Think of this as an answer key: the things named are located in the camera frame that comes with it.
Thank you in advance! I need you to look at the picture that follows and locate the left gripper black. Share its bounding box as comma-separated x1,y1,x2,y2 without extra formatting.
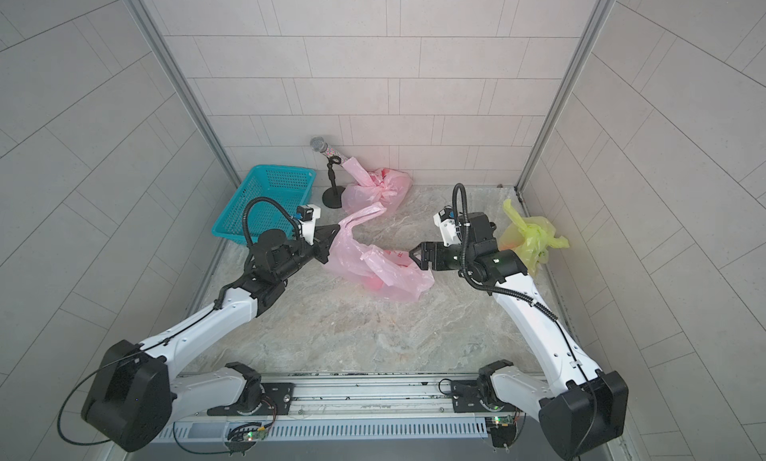
272,225,341,284

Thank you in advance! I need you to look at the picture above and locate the pink plastic bag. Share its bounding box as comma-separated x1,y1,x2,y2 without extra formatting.
341,158,412,214
324,202,435,301

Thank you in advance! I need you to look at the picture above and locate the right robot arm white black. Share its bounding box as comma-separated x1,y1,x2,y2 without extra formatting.
409,183,628,460

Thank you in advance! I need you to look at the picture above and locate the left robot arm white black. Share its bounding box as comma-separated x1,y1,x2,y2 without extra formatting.
81,197,340,452

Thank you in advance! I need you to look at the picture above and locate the pink plastic bag back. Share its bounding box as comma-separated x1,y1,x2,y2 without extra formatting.
341,158,412,214

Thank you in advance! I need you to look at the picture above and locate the yellow-green plastic bag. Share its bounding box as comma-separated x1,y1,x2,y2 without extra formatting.
498,199,570,278

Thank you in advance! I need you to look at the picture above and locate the microphone on black stand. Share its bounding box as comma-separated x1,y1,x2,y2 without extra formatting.
310,136,347,209

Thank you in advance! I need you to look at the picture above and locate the teal plastic basket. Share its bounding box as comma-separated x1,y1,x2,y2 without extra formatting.
211,164,317,245

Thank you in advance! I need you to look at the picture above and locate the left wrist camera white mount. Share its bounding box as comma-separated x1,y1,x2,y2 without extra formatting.
296,204,321,246

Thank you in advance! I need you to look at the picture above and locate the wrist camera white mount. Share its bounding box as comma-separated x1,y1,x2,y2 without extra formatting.
433,206,462,247
296,204,321,246

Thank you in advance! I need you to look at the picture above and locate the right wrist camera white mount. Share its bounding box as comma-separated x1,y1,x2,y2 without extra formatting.
433,206,462,247

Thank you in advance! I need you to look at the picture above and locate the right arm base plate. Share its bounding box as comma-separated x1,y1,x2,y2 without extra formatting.
438,378,521,416

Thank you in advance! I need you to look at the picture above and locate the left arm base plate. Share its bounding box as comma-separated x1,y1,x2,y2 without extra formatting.
207,382,295,416

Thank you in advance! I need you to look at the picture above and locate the aluminium rail frame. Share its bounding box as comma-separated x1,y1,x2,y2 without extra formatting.
148,375,537,454

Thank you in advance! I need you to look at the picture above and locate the right circuit board with cables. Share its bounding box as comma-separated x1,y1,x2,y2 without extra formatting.
485,415,519,451

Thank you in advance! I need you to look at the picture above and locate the circuit board with cables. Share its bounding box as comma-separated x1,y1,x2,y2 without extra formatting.
225,422,271,455
485,415,519,451

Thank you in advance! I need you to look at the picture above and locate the left circuit board with cables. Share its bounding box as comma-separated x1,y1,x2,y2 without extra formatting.
225,422,271,455

